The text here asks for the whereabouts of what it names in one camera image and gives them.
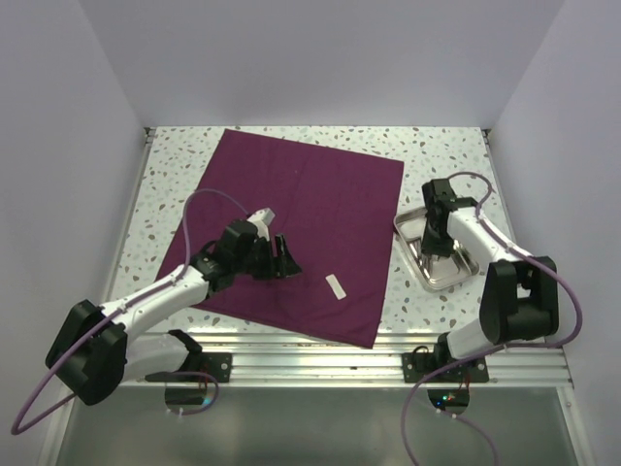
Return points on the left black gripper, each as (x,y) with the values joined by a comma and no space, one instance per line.
(288,267)

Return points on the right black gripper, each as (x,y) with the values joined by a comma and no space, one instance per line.
(428,247)

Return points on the stainless steel tray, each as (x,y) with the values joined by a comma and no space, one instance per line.
(448,271)

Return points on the white zigzag tape strip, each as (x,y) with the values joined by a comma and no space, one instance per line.
(336,287)

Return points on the steel hemostat forceps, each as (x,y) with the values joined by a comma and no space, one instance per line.
(426,263)

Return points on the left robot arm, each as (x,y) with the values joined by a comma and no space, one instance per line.
(101,346)

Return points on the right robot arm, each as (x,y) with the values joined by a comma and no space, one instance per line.
(500,281)

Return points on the purple cloth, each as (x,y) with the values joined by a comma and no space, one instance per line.
(252,172)

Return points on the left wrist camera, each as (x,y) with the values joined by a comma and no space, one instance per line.
(262,219)

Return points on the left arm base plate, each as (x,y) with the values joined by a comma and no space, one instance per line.
(213,366)

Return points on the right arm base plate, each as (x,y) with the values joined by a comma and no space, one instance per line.
(423,365)

